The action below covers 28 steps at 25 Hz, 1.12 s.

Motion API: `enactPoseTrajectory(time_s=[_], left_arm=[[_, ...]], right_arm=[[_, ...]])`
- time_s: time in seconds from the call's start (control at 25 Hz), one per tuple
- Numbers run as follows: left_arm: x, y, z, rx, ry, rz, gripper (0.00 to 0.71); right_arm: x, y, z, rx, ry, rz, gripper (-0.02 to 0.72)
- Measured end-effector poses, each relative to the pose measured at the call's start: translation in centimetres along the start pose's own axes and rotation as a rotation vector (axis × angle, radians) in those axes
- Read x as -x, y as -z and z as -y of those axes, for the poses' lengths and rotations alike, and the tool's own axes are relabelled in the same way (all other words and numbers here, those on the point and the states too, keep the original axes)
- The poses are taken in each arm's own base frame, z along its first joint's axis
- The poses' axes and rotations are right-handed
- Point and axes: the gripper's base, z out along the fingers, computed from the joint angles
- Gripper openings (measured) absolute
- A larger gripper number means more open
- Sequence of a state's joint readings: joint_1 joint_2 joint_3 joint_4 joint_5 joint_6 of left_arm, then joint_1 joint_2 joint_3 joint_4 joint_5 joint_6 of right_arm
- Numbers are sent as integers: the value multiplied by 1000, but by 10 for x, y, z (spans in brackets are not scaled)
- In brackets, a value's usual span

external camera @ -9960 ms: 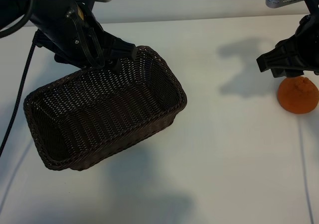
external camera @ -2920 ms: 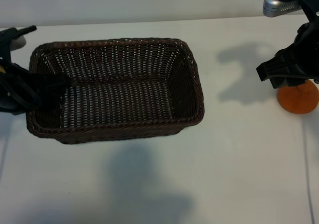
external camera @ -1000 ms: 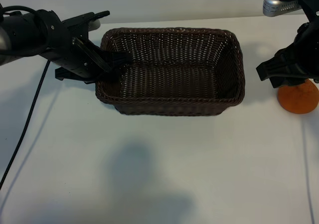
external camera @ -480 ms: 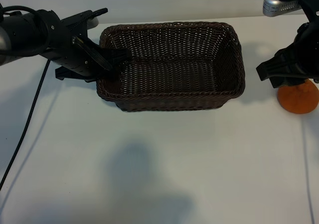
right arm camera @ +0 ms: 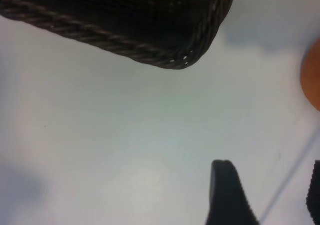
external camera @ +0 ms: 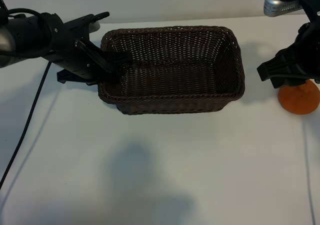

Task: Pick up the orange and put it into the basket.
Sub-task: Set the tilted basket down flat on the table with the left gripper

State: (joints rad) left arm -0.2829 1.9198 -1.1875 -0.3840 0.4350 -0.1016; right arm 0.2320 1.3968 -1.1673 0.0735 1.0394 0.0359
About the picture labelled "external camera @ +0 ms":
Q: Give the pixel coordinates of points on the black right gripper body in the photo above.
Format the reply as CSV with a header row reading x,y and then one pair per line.
x,y
310,55

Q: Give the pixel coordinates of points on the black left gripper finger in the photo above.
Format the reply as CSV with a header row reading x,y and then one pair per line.
x,y
63,77
120,58

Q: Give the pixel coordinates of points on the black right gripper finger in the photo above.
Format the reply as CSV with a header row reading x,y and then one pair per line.
x,y
278,66
291,83

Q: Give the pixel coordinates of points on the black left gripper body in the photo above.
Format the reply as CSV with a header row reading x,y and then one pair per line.
x,y
75,57

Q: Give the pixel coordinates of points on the orange fruit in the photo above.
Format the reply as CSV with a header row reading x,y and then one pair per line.
x,y
298,101

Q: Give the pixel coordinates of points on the dark brown wicker basket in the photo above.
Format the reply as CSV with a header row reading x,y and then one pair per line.
x,y
175,80

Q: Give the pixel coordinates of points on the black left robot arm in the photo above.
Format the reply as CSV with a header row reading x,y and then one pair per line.
x,y
17,37

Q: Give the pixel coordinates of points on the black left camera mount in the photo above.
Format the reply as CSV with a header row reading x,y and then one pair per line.
x,y
80,25

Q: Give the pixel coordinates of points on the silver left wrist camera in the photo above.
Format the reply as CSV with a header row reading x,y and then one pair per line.
x,y
96,26

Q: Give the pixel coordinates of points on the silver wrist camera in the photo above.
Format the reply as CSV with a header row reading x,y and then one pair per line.
x,y
276,5
96,26

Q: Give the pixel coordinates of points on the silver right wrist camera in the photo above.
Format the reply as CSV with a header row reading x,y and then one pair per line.
x,y
276,5

